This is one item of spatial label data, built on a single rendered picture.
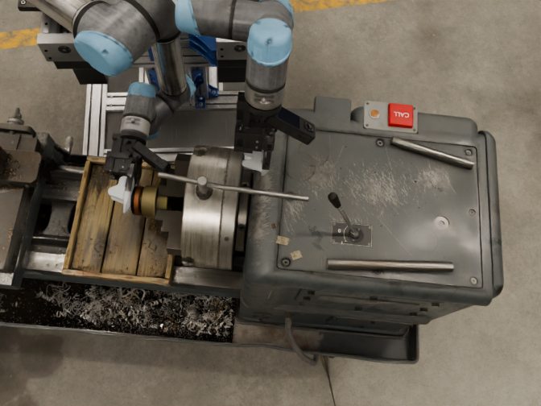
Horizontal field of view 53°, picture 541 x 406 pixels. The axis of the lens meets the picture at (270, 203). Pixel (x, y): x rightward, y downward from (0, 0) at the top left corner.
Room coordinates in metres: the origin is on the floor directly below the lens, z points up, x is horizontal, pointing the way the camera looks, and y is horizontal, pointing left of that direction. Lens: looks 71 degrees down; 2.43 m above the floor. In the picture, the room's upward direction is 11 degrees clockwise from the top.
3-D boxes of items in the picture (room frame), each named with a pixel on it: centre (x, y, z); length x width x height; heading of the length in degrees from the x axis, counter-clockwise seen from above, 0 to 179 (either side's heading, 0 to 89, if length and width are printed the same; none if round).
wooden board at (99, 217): (0.41, 0.40, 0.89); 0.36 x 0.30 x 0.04; 5
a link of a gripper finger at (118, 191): (0.41, 0.38, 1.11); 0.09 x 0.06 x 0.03; 5
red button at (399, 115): (0.70, -0.27, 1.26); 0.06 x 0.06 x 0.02; 5
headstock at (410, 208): (0.49, -0.25, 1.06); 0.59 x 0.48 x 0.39; 95
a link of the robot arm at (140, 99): (0.68, 0.40, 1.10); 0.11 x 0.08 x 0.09; 5
